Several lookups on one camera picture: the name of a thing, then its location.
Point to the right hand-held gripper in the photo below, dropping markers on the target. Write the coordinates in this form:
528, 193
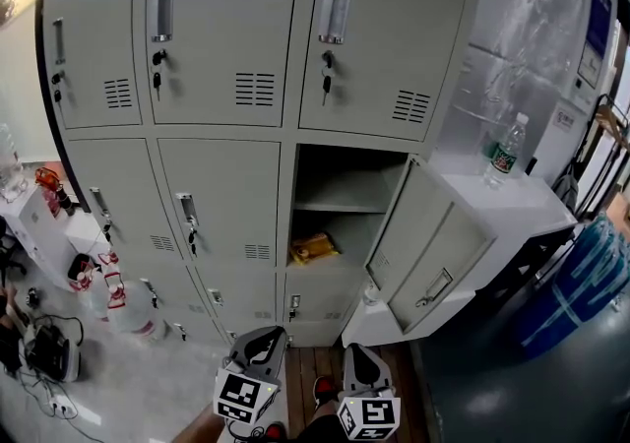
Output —
371, 414

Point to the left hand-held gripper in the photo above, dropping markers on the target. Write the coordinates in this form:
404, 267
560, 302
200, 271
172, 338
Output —
241, 394

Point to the yellow snack packet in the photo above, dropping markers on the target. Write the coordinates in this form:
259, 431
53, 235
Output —
315, 249

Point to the grey metal locker cabinet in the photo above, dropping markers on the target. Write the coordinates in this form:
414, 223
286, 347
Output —
221, 37

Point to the person's left forearm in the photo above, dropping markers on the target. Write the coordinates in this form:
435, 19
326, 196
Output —
202, 428

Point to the person's right shoe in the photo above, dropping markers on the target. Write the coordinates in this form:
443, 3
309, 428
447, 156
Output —
325, 389

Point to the person's shoe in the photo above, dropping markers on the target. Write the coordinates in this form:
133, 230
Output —
275, 431
325, 389

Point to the brown wooden plank platform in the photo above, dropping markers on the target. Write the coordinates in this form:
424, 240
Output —
305, 367

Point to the low white box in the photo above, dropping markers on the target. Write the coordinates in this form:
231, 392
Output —
374, 328

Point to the person's right leg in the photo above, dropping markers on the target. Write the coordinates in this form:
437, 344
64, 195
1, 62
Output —
320, 426

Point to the person's left shoe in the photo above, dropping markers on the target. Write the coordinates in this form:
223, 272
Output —
275, 431

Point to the black red container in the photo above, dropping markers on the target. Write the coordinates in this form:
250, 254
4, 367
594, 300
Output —
81, 269

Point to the white power strip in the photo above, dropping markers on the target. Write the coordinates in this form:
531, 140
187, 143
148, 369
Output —
61, 407

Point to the black bag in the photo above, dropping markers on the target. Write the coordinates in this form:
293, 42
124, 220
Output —
49, 355

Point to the large white box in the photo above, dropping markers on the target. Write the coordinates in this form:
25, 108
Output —
502, 214

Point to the blue plastic wrapped bundle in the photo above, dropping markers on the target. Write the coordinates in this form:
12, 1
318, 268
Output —
576, 293

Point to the black bottle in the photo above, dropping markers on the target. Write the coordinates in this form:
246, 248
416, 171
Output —
65, 202

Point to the clear water bottle green label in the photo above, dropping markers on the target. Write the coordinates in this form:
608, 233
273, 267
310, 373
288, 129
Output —
504, 155

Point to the black office chair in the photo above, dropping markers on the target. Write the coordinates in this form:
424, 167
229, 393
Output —
7, 254

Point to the grey backpack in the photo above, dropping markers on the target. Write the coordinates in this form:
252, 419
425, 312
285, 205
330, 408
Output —
566, 190

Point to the orange red bag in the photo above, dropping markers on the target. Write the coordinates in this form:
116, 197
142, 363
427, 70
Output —
48, 178

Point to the brown cardboard box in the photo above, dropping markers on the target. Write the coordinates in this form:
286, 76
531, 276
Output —
621, 209

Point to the large clear water barrel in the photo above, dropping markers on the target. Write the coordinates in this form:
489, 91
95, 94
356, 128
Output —
10, 165

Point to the black metal rack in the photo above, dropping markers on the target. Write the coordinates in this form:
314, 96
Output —
593, 150

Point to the silver foil insulation sheet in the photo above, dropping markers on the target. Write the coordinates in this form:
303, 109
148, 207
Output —
522, 27

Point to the white desk black frame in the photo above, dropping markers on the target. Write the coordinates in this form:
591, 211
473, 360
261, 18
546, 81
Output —
558, 217

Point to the black window frame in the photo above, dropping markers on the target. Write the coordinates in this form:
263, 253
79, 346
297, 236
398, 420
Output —
60, 148

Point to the small white wall sign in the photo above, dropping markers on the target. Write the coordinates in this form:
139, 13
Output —
565, 122

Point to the white wall control panel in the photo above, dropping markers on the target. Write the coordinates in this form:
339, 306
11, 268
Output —
590, 72

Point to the blue wall poster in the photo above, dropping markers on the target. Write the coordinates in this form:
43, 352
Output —
599, 18

